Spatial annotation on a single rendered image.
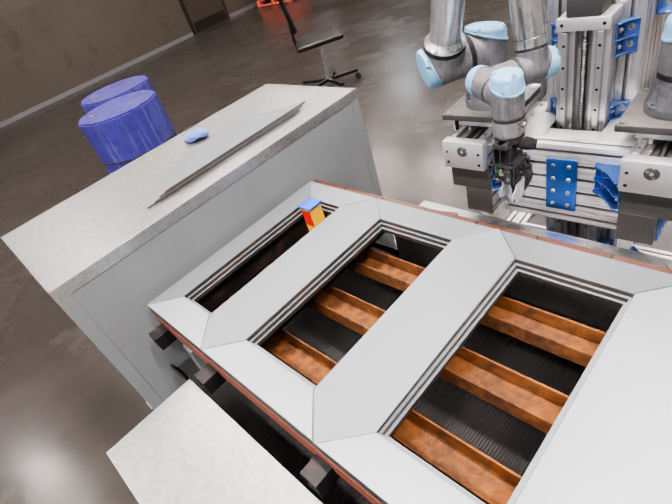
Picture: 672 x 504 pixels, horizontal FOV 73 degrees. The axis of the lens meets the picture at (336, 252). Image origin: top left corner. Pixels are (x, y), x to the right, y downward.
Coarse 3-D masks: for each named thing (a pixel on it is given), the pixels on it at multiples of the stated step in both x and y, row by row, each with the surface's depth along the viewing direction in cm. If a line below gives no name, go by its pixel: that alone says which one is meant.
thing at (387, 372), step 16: (352, 352) 106; (368, 352) 104; (384, 352) 103; (352, 368) 102; (368, 368) 101; (384, 368) 100; (400, 368) 99; (416, 368) 98; (384, 384) 97; (400, 384) 96
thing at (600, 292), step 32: (288, 224) 161; (384, 224) 143; (352, 256) 137; (320, 288) 131; (576, 288) 105; (608, 288) 101; (480, 320) 106; (448, 352) 101; (416, 384) 96; (576, 384) 88; (544, 448) 79; (448, 480) 80
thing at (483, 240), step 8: (456, 240) 126; (464, 240) 125; (472, 240) 124; (480, 240) 123; (488, 240) 122; (496, 240) 122; (504, 240) 121; (488, 248) 120; (496, 248) 119; (504, 248) 118; (512, 256) 115
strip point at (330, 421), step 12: (324, 396) 98; (324, 408) 96; (336, 408) 95; (324, 420) 94; (336, 420) 93; (348, 420) 92; (324, 432) 92; (336, 432) 91; (348, 432) 90; (360, 432) 90; (372, 432) 89
